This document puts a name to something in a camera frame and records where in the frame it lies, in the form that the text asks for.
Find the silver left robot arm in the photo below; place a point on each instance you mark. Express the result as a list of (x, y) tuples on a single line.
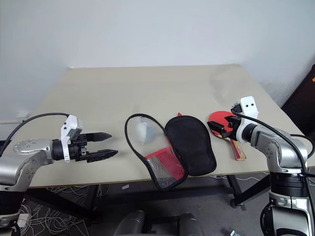
[(29, 147)]

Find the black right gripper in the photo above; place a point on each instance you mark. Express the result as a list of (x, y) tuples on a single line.
[(233, 124)]

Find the dark rounded shape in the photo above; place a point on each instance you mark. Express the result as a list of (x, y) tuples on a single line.
[(130, 223), (190, 225)]

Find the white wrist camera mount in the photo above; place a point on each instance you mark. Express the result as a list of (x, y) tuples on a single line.
[(67, 125), (249, 105)]

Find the black metal table frame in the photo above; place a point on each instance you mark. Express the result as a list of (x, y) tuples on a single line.
[(236, 189)]

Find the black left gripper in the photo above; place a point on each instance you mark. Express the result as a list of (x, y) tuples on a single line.
[(78, 150)]

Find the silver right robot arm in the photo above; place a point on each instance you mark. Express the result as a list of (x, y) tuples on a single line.
[(278, 147)]

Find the red table tennis paddle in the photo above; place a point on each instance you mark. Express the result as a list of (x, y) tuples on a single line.
[(217, 116)]

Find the black box with orange mark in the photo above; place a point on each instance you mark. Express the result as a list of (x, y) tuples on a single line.
[(302, 103)]

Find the white plug box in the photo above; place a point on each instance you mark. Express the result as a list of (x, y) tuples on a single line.
[(23, 220)]

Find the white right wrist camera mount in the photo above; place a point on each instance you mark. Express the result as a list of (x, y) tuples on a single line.
[(249, 105)]

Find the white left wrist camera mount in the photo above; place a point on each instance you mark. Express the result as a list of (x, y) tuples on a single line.
[(67, 125)]

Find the small white floor tag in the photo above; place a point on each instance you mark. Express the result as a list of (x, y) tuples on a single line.
[(125, 187)]

